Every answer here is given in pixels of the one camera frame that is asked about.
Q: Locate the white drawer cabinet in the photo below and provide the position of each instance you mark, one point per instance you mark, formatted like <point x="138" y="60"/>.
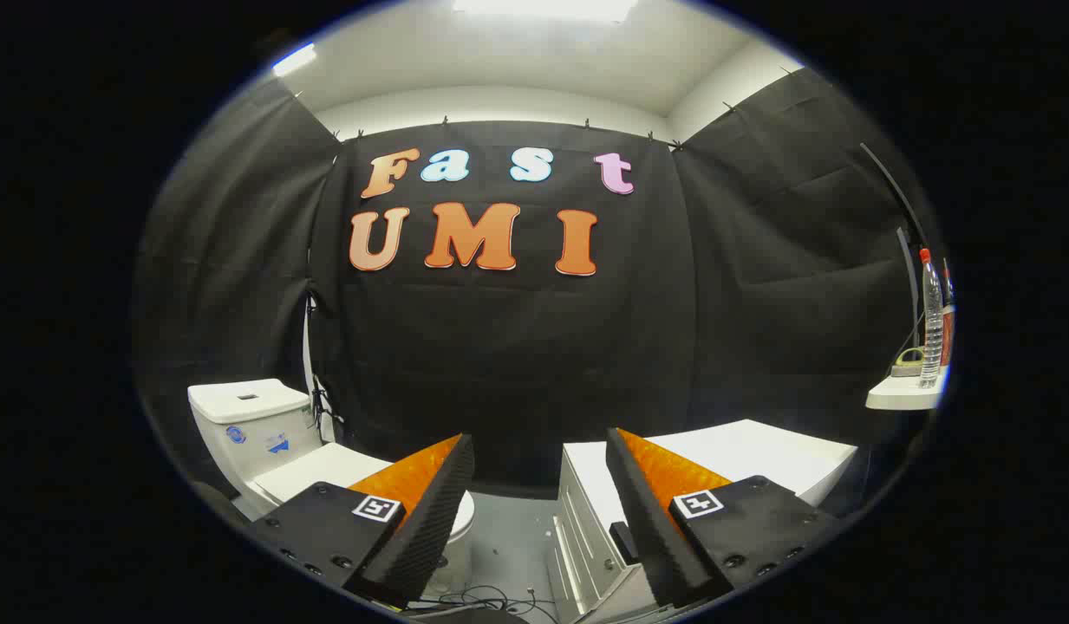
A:
<point x="759" y="451"/>

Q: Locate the red bottle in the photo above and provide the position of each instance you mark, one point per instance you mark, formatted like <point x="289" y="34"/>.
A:
<point x="948" y="334"/>

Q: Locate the white ceramic toilet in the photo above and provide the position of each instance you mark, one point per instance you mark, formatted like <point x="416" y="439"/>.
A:
<point x="248" y="429"/>

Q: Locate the clear plastic water bottle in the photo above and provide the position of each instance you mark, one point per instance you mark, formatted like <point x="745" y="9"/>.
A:
<point x="931" y="329"/>

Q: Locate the black backdrop cloth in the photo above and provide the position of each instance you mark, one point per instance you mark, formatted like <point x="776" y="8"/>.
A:
<point x="517" y="347"/>

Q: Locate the large ceiling light panel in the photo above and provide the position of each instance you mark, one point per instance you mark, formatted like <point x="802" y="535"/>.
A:
<point x="543" y="7"/>

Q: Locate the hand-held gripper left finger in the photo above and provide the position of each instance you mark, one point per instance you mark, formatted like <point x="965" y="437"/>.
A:
<point x="430" y="520"/>

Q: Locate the white wall shelf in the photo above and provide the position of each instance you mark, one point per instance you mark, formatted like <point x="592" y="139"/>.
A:
<point x="902" y="394"/>

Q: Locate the small ceiling light panel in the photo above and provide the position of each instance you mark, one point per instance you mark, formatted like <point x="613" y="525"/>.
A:
<point x="293" y="59"/>

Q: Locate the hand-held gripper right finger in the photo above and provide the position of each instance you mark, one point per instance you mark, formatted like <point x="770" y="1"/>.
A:
<point x="651" y="520"/>

